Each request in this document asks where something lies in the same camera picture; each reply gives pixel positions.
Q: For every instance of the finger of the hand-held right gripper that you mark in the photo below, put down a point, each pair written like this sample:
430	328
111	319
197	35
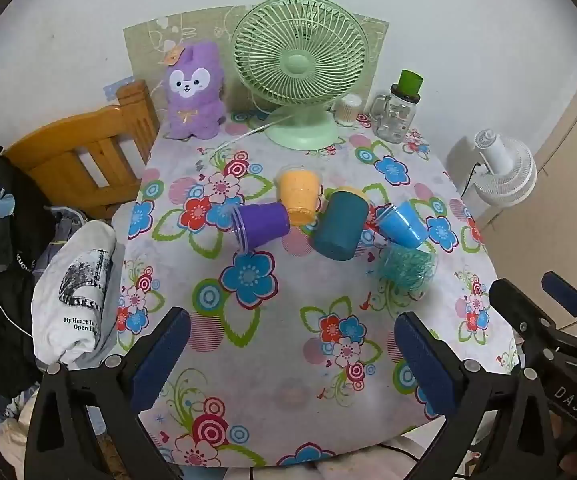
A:
518	305
565	295

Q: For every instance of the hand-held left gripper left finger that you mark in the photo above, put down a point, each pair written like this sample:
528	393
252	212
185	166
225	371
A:
161	360

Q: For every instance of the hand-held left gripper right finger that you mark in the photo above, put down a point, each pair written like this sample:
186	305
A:
426	362

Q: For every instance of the clear teal patterned cup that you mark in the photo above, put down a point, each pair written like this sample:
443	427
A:
408	267

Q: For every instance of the blue cup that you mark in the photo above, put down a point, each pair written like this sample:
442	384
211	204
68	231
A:
403	225

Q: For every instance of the dark teal cup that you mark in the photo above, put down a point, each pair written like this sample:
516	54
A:
341	227

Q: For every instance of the purple cup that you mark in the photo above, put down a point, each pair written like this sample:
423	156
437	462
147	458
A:
266	222

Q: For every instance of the orange cup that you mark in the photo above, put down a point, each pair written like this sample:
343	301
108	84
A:
299	195

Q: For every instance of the white floor fan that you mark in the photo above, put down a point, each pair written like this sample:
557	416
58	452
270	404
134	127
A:
505	175

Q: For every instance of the white printed t-shirt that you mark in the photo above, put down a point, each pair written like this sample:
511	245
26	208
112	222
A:
88	245

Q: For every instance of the floral tablecloth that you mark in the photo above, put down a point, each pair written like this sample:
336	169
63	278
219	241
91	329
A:
288	310

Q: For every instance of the grey garment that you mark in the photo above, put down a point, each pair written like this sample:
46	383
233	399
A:
63	230

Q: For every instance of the black garment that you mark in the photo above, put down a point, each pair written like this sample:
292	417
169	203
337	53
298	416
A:
3	310

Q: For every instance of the cream cloth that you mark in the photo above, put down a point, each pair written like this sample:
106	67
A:
11	450

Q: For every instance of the glass mug jar green lid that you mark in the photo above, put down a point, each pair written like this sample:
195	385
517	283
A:
396	115

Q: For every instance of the wooden chair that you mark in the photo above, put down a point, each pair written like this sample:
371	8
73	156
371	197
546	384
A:
68	135

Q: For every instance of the purple plush toy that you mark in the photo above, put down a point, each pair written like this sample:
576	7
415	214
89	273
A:
193	105

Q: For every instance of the small white container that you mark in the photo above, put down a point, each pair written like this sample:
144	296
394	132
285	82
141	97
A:
348	110

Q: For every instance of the green desk fan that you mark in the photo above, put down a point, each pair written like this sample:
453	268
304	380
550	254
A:
298	67

